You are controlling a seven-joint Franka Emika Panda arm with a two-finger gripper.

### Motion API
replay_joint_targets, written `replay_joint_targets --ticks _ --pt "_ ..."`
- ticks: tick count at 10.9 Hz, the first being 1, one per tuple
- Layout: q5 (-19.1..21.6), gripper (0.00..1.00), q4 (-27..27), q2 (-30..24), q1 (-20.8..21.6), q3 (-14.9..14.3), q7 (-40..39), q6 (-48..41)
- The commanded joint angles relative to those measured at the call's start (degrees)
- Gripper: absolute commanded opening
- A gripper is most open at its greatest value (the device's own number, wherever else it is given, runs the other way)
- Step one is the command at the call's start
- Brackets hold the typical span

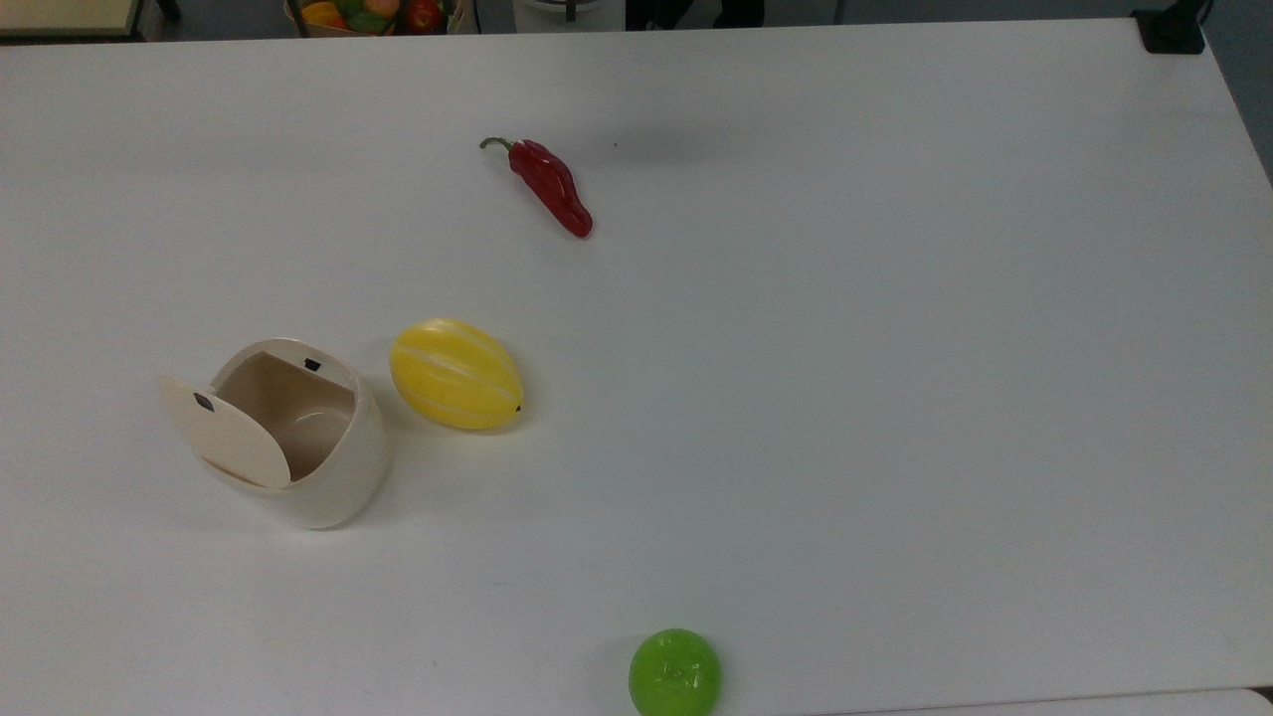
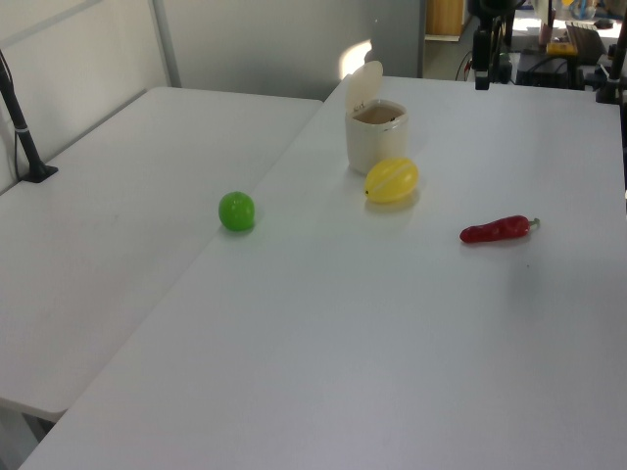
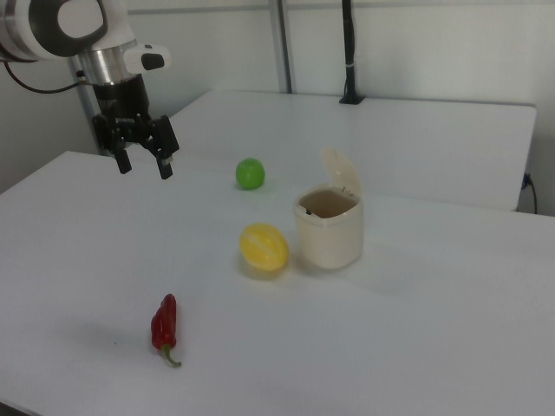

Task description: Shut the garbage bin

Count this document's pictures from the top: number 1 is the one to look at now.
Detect cream round bin lid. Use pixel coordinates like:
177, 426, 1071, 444
160, 375, 293, 491

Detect cream plastic garbage bin body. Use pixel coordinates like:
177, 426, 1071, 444
198, 337, 390, 531

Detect yellow striped toy melon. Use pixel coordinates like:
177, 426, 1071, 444
388, 317, 525, 432

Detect red toy chili pepper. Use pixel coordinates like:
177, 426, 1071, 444
478, 136, 595, 240

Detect green toy apple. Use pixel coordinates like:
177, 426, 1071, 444
628, 627, 723, 716

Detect dark rounded base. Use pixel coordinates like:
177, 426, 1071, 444
626, 0, 768, 31

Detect basket of toy fruit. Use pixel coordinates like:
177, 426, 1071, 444
283, 0, 469, 39

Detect black table clamp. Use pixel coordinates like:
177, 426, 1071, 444
1132, 0, 1211, 57

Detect light wooden cabinet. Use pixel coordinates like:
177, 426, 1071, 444
0, 0, 167, 44

